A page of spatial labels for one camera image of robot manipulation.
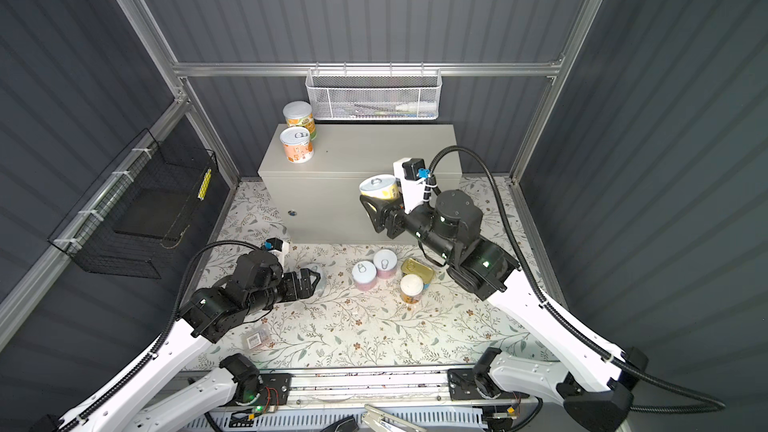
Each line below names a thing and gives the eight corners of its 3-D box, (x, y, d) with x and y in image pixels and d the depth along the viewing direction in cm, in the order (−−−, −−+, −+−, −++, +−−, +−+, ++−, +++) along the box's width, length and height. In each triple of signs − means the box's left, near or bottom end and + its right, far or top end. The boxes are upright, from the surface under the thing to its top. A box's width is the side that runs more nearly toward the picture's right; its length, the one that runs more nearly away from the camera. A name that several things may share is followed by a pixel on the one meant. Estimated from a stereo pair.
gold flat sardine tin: (398, 275, 95) (399, 267, 92) (405, 263, 98) (405, 255, 94) (428, 288, 93) (430, 281, 89) (433, 275, 95) (435, 268, 91)
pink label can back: (379, 281, 94) (378, 272, 89) (373, 261, 99) (372, 251, 94) (399, 276, 95) (400, 267, 91) (393, 256, 100) (393, 246, 95)
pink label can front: (353, 290, 92) (351, 281, 88) (355, 269, 97) (353, 260, 92) (376, 290, 92) (375, 281, 88) (376, 269, 97) (376, 260, 92)
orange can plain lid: (400, 303, 89) (401, 294, 84) (400, 284, 93) (400, 274, 88) (422, 303, 89) (424, 294, 84) (421, 284, 93) (422, 274, 88)
